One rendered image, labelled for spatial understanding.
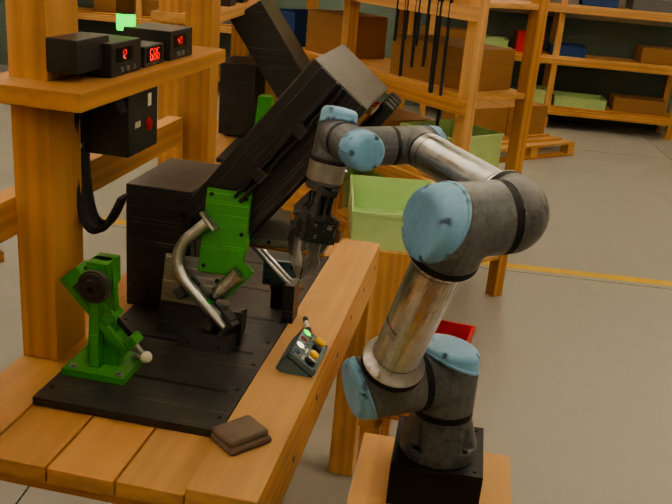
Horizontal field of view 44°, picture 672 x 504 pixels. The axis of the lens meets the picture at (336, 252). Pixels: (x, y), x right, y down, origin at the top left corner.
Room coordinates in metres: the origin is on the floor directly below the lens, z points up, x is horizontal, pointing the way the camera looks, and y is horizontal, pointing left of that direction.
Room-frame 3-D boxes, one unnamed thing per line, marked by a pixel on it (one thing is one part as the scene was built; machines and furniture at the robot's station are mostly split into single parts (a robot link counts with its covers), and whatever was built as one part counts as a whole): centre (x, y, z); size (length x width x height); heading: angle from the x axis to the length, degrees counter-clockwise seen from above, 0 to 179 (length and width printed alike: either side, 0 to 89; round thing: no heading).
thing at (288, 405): (2.01, 0.04, 0.82); 1.50 x 0.14 x 0.15; 170
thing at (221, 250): (1.98, 0.27, 1.17); 0.13 x 0.12 x 0.20; 170
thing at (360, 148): (1.56, -0.04, 1.50); 0.11 x 0.11 x 0.08; 25
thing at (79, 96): (2.10, 0.58, 1.52); 0.90 x 0.25 x 0.04; 170
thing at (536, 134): (8.56, -1.65, 0.22); 1.20 x 0.80 x 0.44; 126
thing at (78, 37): (1.81, 0.59, 1.59); 0.15 x 0.07 x 0.07; 170
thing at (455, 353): (1.42, -0.23, 1.11); 0.13 x 0.12 x 0.14; 115
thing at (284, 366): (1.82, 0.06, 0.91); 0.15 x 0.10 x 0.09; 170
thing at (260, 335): (2.06, 0.32, 0.89); 1.10 x 0.42 x 0.02; 170
